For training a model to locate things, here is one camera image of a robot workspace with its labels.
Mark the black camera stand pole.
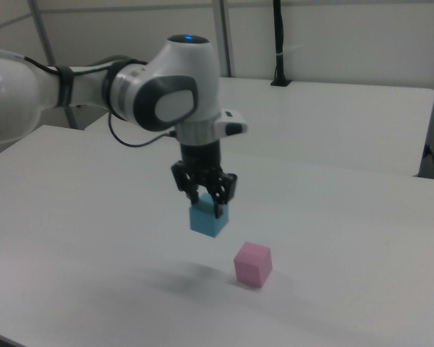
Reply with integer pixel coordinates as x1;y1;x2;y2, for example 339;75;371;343
270;0;294;88

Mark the black velcro strap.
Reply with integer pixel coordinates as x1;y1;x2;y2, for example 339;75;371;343
57;65;76;108

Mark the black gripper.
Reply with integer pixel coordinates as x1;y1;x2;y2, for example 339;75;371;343
170;141;239;220

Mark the pink cube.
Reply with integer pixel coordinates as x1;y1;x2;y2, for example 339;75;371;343
233;241;273;289

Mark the black wall cable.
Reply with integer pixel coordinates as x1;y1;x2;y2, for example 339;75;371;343
423;143;434;179

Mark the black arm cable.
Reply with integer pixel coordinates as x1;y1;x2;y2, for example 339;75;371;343
0;46;178;148

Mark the blue cube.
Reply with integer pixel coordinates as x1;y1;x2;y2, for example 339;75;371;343
189;192;229;239

